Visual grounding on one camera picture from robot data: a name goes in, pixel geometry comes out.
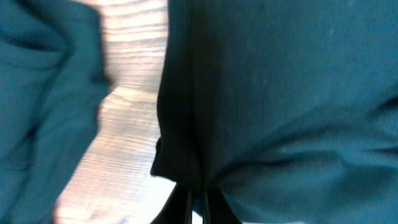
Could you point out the black t-shirt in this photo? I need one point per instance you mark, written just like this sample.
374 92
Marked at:
289 107

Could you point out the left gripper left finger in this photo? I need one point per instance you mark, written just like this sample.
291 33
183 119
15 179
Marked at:
177 209

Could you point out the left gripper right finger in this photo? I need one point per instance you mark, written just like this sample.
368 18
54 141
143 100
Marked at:
216 209

